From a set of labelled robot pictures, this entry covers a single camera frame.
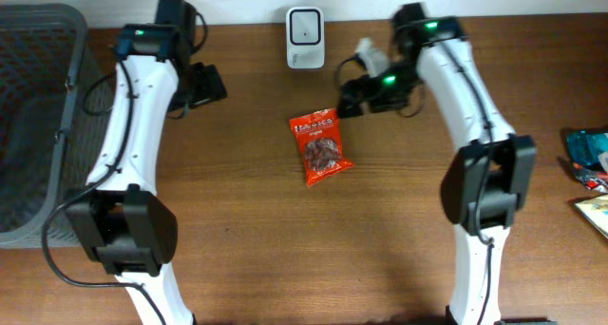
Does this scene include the black red snack packet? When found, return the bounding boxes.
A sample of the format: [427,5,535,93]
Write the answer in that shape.
[572,162,607,194]

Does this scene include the white barcode scanner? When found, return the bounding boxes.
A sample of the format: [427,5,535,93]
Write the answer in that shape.
[285,7,325,69]

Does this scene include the beige wet wipes pack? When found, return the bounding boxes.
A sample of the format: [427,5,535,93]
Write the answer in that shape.
[575,195,608,238]

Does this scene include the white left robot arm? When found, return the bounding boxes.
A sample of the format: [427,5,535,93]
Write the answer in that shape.
[58,0,227,324]

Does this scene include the grey plastic mesh basket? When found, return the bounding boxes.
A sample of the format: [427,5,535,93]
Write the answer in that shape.
[1,4,107,249]

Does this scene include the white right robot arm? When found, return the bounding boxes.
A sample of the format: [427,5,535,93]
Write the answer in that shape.
[337,2,537,325]

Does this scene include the blue mouthwash bottle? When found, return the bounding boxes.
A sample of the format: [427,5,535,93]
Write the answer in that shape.
[566,130,607,168]

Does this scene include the red Hacks candy bag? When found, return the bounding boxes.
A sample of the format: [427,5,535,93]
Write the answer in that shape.
[290,108,354,187]

